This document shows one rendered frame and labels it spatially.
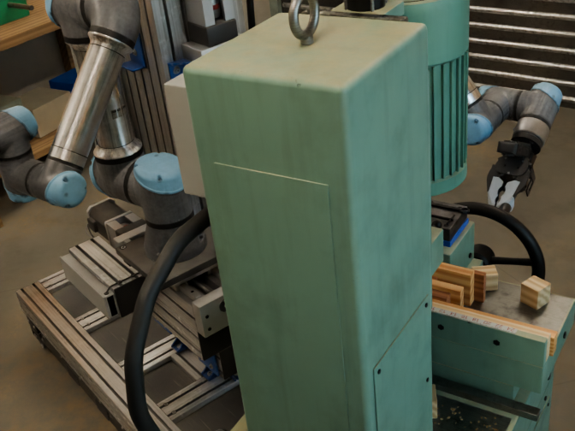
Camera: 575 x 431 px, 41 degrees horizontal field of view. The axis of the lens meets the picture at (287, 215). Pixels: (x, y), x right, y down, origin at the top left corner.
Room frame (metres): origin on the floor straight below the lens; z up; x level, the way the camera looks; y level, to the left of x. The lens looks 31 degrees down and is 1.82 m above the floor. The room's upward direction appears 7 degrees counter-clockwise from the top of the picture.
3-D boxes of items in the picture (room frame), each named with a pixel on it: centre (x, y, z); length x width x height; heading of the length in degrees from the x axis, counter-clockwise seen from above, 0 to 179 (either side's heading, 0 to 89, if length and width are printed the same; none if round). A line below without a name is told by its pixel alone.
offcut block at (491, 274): (1.20, -0.36, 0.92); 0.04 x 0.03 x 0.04; 85
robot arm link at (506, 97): (1.72, -0.53, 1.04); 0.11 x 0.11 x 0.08; 52
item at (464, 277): (1.20, -0.25, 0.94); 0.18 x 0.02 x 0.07; 55
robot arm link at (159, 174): (1.62, 0.28, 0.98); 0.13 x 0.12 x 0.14; 49
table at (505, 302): (1.26, -0.23, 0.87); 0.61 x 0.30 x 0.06; 55
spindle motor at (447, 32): (1.14, -0.22, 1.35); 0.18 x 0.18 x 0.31
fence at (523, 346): (1.14, -0.15, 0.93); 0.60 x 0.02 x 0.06; 55
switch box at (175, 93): (0.96, 0.08, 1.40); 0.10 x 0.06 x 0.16; 145
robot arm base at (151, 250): (1.61, 0.28, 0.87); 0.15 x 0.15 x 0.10
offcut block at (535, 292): (1.14, -0.44, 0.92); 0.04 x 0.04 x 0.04; 34
